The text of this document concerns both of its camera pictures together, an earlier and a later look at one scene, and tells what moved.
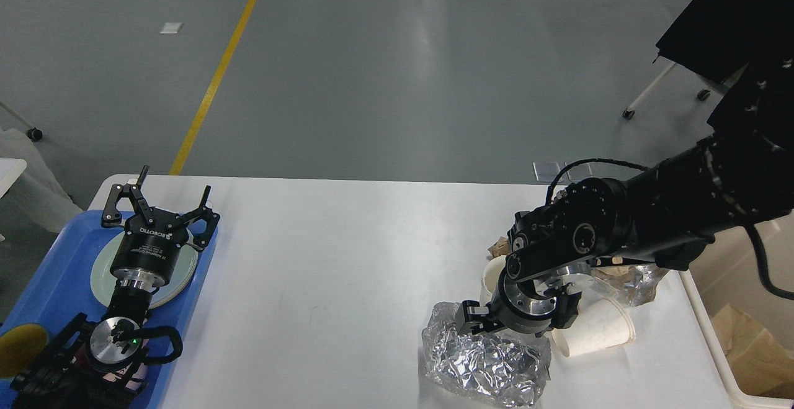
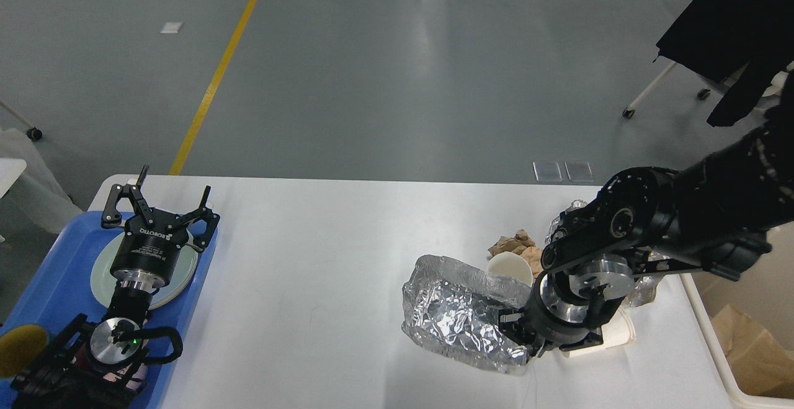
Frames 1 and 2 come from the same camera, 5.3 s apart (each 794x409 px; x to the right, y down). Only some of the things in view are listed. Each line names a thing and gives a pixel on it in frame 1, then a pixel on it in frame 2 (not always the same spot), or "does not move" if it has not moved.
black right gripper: x=522 y=308 -> x=557 y=313
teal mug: x=18 y=346 does not move
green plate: x=103 y=281 does not move
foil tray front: x=504 y=368 -> x=453 y=310
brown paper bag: x=762 y=366 does not move
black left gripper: x=146 y=256 does not move
